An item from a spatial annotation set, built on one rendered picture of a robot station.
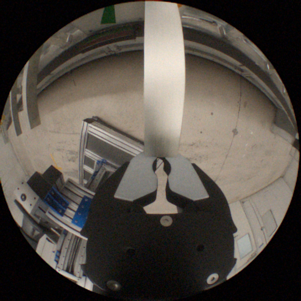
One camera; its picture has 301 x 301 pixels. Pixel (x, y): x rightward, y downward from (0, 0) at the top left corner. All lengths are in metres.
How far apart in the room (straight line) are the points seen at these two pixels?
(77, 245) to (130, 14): 0.91
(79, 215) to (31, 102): 0.47
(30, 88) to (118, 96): 0.85
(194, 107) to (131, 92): 0.62
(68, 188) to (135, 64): 1.08
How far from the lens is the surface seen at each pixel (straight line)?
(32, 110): 0.25
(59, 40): 0.42
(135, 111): 0.96
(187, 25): 0.35
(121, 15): 0.33
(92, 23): 0.35
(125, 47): 0.93
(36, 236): 0.65
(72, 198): 0.57
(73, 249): 0.70
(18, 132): 0.49
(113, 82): 1.03
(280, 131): 2.36
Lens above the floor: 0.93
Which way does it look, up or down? 59 degrees down
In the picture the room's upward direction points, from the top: 174 degrees counter-clockwise
